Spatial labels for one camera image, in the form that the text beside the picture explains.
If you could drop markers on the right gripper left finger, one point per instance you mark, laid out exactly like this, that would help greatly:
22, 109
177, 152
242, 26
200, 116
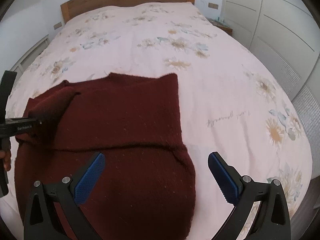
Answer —
41, 220

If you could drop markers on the left hand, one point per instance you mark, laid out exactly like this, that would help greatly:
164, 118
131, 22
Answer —
5, 154

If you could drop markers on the white radiator cover left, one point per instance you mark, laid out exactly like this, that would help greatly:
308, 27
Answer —
28, 58

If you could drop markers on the wooden nightstand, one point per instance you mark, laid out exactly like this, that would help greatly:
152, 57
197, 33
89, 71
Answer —
221, 26

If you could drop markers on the pink floral bed cover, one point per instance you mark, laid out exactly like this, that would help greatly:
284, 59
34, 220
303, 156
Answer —
229, 101

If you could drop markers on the wall switch plate right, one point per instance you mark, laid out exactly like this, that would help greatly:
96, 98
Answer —
213, 5

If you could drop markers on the dark red knitted sweater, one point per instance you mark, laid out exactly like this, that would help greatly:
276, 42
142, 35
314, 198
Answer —
147, 188

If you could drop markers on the white wardrobe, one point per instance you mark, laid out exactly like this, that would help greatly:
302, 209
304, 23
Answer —
282, 34

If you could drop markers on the wall switch plate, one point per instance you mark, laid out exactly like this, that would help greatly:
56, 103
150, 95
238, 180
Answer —
213, 5
58, 25

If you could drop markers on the wall switch plate left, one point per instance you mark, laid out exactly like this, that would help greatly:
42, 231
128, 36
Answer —
58, 25

